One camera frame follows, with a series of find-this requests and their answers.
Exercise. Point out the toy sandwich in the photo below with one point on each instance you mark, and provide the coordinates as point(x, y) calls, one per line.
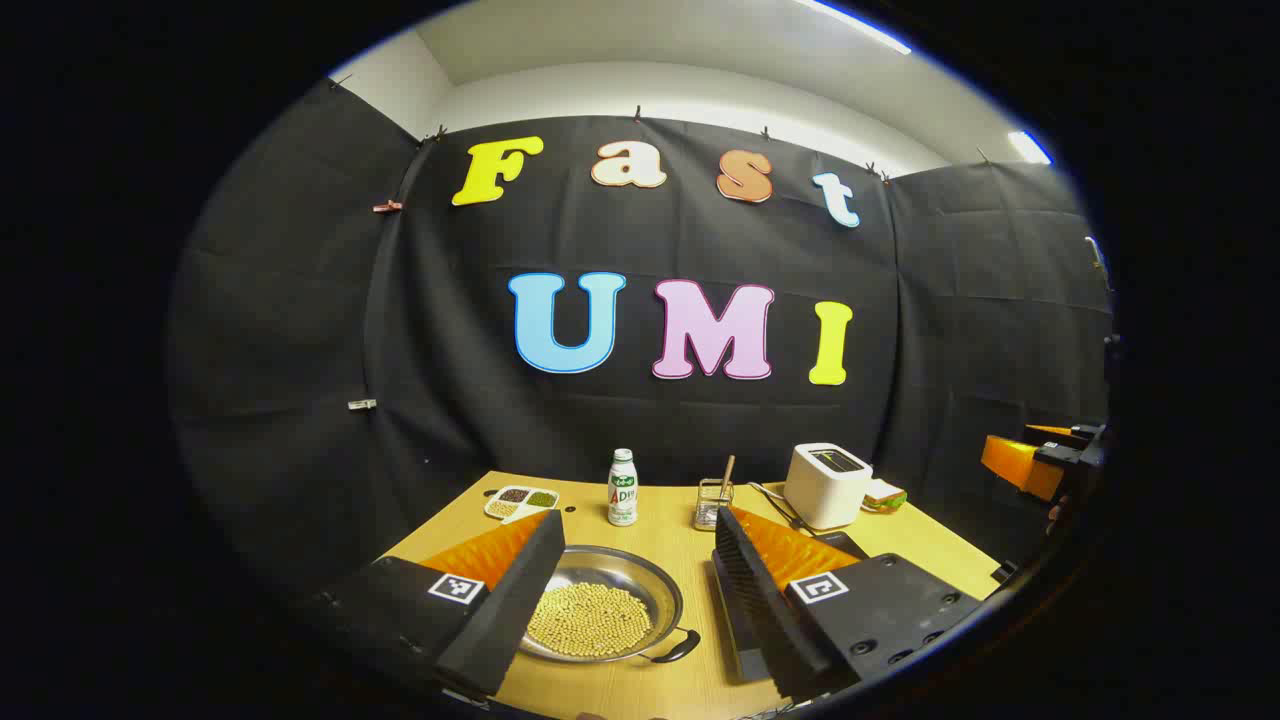
point(885, 497)

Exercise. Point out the white drink bottle green label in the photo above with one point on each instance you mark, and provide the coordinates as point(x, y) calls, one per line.
point(622, 490)

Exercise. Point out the pile of yellow soybeans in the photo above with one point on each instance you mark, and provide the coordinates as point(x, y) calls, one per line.
point(590, 620)

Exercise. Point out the black induction cooktop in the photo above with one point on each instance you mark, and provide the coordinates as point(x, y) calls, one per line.
point(842, 545)

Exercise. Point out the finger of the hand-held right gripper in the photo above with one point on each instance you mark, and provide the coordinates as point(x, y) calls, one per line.
point(1020, 462)
point(1050, 431)

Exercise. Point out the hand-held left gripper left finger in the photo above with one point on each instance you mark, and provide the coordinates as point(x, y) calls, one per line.
point(510, 610)

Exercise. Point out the black backdrop cloth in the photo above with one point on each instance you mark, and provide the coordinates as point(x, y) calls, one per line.
point(300, 350)

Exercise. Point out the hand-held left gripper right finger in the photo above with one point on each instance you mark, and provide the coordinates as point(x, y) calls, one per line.
point(760, 620)

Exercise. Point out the white divided dish of beans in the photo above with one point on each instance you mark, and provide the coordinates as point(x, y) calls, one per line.
point(520, 500)

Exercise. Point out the white toaster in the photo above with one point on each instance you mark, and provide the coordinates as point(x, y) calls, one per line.
point(825, 490)

